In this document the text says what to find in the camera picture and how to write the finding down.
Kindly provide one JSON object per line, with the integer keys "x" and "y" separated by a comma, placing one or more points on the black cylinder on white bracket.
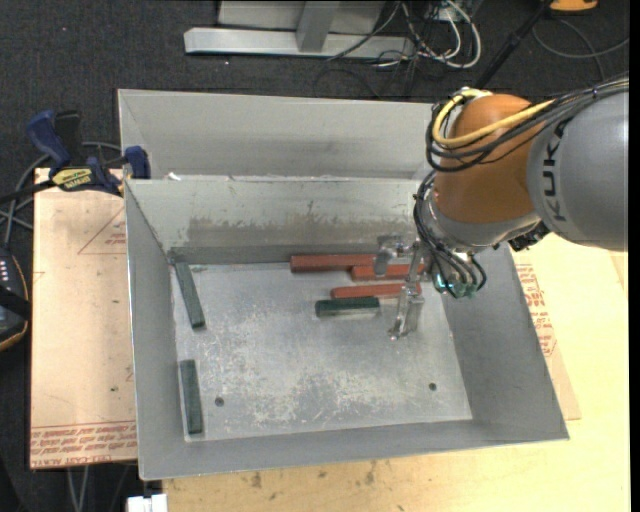
{"x": 525, "y": 241}

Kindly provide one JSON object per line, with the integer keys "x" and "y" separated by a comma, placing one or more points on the red-brown flat block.
{"x": 330, "y": 262}
{"x": 367, "y": 273}
{"x": 365, "y": 291}

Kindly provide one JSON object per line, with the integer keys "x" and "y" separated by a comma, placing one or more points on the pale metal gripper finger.
{"x": 415, "y": 315}
{"x": 399, "y": 322}

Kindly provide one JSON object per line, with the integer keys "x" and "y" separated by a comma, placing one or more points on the grey metal bin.
{"x": 300, "y": 375}

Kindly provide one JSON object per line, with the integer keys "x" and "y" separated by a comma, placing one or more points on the dark green flat block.
{"x": 347, "y": 306}
{"x": 191, "y": 397}
{"x": 191, "y": 295}

